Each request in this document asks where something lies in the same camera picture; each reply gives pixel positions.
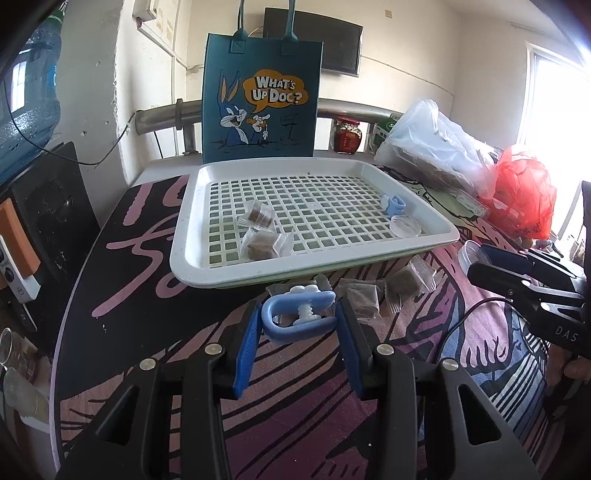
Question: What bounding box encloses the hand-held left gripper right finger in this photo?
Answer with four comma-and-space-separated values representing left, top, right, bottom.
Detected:
336, 299, 541, 480

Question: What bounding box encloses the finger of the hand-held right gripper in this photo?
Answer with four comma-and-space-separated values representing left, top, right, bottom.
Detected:
480, 244, 578, 278
467, 262, 587, 319

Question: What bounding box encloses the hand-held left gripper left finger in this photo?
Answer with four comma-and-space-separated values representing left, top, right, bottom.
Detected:
55, 300, 262, 480

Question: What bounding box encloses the clear round plastic lid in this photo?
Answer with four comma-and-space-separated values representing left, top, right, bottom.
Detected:
459, 240, 490, 268
390, 217, 423, 237

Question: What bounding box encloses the blue plastic clip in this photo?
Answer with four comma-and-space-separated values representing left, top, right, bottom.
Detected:
379, 194, 407, 217
261, 285, 337, 343

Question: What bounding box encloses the clear packet of brown cube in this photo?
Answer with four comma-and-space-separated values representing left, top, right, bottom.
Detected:
265, 272, 333, 296
239, 228, 295, 260
333, 279, 386, 319
238, 199, 278, 232
385, 256, 439, 315

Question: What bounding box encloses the white perforated plastic tray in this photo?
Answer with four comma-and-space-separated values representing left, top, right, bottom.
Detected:
169, 160, 460, 289

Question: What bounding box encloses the person's right hand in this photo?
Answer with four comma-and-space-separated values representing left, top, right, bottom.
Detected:
547, 344, 591, 391

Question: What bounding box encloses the small packet of white rings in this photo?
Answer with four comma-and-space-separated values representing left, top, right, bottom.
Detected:
455, 191, 490, 217

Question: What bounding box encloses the red plastic bag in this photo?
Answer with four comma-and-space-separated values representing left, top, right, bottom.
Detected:
478, 144, 557, 240

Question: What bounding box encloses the light green tray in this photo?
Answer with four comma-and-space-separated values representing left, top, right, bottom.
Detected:
203, 240, 460, 291

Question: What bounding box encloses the clear plastic bag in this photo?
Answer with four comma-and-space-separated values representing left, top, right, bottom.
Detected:
374, 98, 497, 199

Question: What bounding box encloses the window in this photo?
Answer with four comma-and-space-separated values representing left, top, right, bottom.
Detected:
517, 41, 591, 241

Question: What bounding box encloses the green box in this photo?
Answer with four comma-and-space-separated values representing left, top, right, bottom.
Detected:
367, 117, 402, 155

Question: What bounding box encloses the red sauce jar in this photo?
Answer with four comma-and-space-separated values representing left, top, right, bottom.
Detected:
330, 115, 363, 154

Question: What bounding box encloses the blue cartoon tote bag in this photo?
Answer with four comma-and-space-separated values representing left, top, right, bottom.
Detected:
202, 0, 324, 164

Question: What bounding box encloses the glass cup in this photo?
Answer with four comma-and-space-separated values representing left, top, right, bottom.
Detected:
2, 369, 51, 418
0, 328, 28, 370

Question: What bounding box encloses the black water dispenser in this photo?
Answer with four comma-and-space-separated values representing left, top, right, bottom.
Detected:
11, 141, 100, 287

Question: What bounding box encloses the orange and white device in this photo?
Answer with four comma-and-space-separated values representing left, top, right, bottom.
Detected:
0, 198, 42, 303

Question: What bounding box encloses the blue water jug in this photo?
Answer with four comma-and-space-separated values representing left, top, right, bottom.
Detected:
0, 14, 63, 185

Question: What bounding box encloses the black braided cable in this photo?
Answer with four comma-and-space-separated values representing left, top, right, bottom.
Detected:
443, 298, 550, 370

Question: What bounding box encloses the thin black wall cable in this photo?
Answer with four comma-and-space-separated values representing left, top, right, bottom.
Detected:
0, 78, 204, 167

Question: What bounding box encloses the metal pipe rail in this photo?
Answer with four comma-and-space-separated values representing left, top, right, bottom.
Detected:
134, 98, 402, 155

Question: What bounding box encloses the black wall television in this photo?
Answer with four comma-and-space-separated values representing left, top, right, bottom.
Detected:
263, 7, 364, 78

